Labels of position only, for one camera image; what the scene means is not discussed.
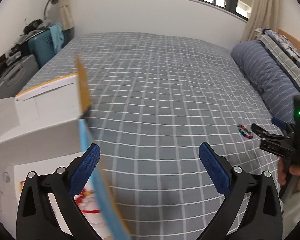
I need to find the grey checked bed sheet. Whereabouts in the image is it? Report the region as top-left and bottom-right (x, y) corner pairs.
(26, 32), (278, 239)

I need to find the red cord bracelet gold charm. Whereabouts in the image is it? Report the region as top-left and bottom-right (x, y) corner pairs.
(74, 188), (101, 214)

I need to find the blue striped rolled duvet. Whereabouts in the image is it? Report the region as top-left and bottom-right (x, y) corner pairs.
(231, 40), (300, 122)

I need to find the light blue cloth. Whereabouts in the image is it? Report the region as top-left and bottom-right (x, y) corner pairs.
(49, 23), (64, 54)

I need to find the beige curtain right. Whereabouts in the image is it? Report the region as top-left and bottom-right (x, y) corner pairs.
(241, 0), (280, 42)

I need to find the wooden headboard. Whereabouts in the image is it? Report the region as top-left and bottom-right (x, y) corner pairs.
(279, 29), (300, 51)

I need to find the teal suitcase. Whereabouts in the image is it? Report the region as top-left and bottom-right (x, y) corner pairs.
(28, 29), (56, 68)

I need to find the beige curtain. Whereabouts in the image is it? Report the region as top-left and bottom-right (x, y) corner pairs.
(241, 0), (280, 42)
(58, 0), (74, 31)

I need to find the grey checked pillow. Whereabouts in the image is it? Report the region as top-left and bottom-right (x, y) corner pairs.
(257, 34), (300, 88)

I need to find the person's right hand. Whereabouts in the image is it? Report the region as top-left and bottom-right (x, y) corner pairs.
(277, 158), (300, 192)

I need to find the patterned dark blue blanket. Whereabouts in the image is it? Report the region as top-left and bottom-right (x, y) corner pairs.
(261, 28), (300, 68)

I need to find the multicolour glass bead bracelet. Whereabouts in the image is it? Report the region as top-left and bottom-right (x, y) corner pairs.
(237, 123), (254, 140)

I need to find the grey suitcase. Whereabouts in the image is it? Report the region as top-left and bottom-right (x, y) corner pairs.
(0, 55), (39, 99)

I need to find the beige curtain left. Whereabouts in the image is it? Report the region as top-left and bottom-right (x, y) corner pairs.
(58, 0), (74, 31)

